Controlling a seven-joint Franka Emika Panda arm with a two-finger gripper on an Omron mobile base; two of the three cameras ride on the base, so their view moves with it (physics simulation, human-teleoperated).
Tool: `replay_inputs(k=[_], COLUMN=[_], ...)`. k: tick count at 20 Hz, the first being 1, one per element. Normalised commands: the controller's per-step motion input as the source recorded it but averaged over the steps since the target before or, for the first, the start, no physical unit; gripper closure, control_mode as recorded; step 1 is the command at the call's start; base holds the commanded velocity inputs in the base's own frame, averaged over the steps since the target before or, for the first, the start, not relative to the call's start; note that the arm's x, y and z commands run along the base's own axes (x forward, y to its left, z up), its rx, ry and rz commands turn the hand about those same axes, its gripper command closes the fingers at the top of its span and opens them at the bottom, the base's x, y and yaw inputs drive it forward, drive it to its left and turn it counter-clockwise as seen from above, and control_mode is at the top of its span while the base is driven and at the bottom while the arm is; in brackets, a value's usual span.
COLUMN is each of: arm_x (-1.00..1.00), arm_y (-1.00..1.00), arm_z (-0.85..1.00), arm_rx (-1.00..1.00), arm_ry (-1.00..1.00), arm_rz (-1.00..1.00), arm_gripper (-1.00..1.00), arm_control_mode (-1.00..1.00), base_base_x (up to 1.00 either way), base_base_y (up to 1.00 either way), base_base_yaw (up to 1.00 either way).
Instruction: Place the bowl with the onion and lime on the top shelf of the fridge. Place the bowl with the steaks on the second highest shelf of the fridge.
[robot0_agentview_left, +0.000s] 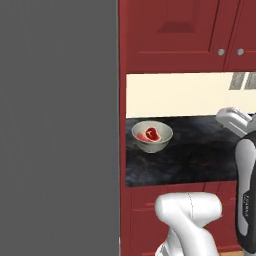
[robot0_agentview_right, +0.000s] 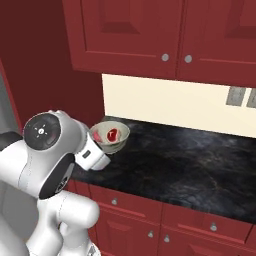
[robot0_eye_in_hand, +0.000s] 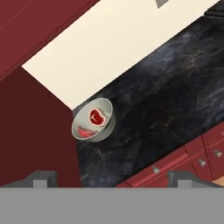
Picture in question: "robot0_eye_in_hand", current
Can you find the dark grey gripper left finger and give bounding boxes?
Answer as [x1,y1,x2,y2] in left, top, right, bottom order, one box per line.
[0,171,59,188]

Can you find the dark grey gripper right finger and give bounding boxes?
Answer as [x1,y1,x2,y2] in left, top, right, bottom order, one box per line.
[167,171,224,188]

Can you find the grey bowl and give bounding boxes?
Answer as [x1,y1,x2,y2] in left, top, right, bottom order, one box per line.
[71,97,116,144]

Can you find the dark red drawer front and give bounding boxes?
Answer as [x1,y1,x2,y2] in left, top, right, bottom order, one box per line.
[183,135,214,182]
[115,145,194,188]
[201,122,224,180]

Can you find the dark red tall cabinet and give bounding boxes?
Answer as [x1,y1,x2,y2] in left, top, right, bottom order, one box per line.
[0,66,84,188]

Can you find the red raw steak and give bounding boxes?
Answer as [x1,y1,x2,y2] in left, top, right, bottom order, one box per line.
[88,108,107,127]

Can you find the dark red wall cupboard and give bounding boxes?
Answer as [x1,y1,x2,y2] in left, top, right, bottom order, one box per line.
[0,0,101,81]

